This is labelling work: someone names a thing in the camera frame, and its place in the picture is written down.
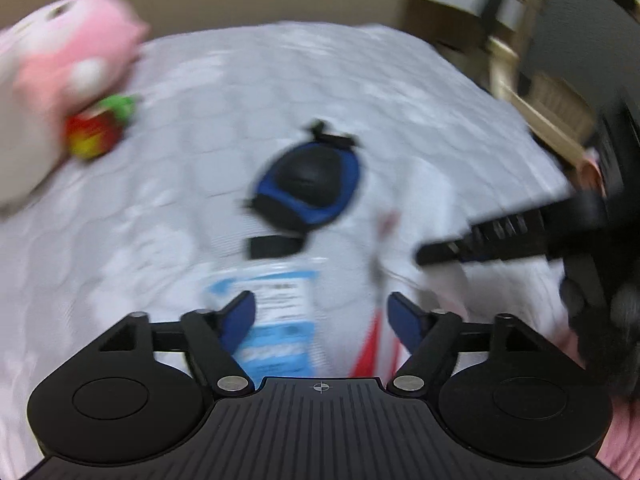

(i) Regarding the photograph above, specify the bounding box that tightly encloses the pink white plush rabbit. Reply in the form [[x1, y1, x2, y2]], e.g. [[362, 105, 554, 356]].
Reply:
[[0, 0, 152, 211]]

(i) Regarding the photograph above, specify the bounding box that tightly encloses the grey quilted mattress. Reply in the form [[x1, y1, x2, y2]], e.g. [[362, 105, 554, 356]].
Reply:
[[0, 20, 591, 461]]

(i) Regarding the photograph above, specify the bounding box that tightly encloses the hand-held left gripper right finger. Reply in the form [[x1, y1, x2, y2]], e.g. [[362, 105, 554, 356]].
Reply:
[[387, 292, 532, 398]]

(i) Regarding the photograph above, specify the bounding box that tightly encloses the blue black knee pad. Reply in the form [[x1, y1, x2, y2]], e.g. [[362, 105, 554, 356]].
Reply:
[[242, 119, 364, 262]]

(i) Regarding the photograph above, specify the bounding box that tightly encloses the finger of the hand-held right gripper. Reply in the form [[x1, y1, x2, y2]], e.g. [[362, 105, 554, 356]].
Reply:
[[415, 192, 609, 268]]

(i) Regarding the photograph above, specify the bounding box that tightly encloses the blue white tissue packet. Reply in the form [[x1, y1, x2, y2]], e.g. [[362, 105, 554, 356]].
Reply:
[[204, 256, 322, 382]]

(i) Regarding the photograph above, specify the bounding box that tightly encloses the white tissue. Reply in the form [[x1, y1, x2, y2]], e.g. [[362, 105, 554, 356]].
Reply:
[[382, 255, 472, 322]]

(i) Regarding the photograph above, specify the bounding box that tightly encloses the red white foam rocket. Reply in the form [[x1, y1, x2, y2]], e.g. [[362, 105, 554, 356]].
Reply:
[[349, 210, 403, 380]]

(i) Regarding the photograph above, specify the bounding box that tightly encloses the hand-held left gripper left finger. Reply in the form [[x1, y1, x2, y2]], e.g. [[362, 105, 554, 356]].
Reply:
[[99, 290, 257, 397]]

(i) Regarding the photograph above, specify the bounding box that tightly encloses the red green plush toy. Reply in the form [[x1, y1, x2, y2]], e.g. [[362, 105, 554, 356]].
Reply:
[[65, 93, 139, 162]]

